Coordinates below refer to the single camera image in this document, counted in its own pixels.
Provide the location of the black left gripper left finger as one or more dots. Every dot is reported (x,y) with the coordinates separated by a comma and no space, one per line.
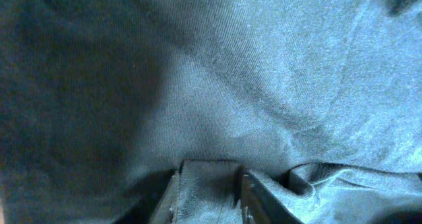
(156,199)

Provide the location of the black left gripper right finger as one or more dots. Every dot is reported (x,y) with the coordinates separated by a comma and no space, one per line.
(260,206)

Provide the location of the black t-shirt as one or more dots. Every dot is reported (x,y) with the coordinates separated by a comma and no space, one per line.
(318,99)

